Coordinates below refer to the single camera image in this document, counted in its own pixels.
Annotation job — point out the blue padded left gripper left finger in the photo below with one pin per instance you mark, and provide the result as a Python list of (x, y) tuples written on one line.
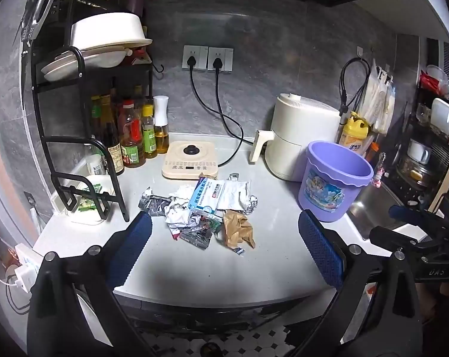
[(124, 248)]

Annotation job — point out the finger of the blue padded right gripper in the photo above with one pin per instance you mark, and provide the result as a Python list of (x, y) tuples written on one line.
[(387, 239), (405, 215)]

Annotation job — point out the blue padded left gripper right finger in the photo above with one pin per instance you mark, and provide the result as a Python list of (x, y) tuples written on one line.
[(328, 260)]

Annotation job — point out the dark snack wrapper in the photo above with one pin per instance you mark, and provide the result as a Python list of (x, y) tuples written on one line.
[(198, 236)]

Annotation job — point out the blue white medicine box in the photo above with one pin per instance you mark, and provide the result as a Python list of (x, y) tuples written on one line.
[(206, 196)]

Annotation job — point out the brown paper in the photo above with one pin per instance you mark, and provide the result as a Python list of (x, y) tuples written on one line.
[(237, 229)]

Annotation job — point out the silver foil wrapper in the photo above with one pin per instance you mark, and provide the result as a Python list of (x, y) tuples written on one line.
[(154, 205)]

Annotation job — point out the purple plastic trash bucket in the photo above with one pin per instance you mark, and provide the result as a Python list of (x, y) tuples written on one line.
[(333, 178)]

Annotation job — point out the black kitchen rack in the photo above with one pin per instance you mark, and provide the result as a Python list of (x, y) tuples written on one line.
[(63, 109)]

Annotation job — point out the person's right hand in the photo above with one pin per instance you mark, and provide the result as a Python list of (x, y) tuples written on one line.
[(429, 295)]

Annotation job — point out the stainless steel sink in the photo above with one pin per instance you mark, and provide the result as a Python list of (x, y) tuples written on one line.
[(371, 209)]

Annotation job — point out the steel pot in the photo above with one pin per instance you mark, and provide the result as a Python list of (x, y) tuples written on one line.
[(416, 174)]

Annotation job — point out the white tray with green packets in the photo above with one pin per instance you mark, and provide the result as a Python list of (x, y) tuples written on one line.
[(85, 211)]

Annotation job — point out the small white cap jar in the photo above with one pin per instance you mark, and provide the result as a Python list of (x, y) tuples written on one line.
[(94, 160)]

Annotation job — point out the yellow cap green label bottle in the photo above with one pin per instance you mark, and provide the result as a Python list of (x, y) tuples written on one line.
[(148, 132)]

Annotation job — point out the yellow detergent bottle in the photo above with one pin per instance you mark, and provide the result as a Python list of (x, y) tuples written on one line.
[(354, 133)]

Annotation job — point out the dark soy sauce bottle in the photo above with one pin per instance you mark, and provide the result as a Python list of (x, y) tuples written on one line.
[(110, 136)]

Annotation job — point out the red cap sauce bottle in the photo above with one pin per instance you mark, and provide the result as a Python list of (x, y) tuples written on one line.
[(130, 136)]

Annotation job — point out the white storage container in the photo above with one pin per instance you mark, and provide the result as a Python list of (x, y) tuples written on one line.
[(440, 116)]

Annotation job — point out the hanging plastic bags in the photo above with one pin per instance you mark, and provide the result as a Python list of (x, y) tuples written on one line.
[(378, 103)]

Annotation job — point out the white power strip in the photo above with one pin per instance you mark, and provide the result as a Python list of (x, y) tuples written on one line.
[(28, 263)]

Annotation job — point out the white oil spray bottle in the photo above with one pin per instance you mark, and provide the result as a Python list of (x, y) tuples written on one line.
[(160, 103)]

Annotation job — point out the white plastic basin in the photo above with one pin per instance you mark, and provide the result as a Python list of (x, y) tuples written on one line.
[(109, 29)]

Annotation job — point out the left wall socket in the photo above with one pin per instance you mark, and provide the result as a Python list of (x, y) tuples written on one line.
[(199, 53)]

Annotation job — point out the wall socket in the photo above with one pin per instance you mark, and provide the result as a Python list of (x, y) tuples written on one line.
[(225, 55), (199, 53)]

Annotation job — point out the right wall socket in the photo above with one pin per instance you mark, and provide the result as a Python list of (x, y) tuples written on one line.
[(225, 55)]

